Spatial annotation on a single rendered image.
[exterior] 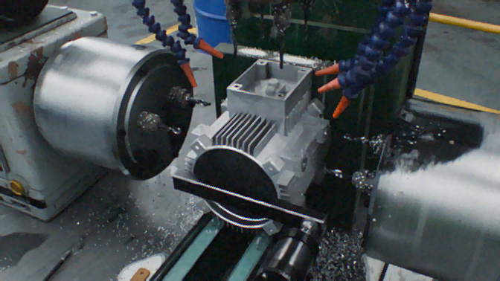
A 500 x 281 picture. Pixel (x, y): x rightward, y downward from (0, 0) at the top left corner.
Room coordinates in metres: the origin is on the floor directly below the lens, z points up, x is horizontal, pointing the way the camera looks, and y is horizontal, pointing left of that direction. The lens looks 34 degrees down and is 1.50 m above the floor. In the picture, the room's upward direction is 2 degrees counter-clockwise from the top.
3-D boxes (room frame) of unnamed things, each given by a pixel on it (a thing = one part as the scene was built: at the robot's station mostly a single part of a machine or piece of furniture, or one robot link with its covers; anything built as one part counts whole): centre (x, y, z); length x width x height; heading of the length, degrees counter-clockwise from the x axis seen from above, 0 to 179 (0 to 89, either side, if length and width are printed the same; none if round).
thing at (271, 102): (0.70, -0.04, 1.11); 0.12 x 0.11 x 0.07; 153
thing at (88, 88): (0.83, 0.29, 1.04); 0.37 x 0.25 x 0.25; 63
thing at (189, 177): (0.55, 0.01, 1.01); 0.26 x 0.04 x 0.03; 63
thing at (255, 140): (0.66, -0.02, 1.01); 0.20 x 0.19 x 0.19; 153
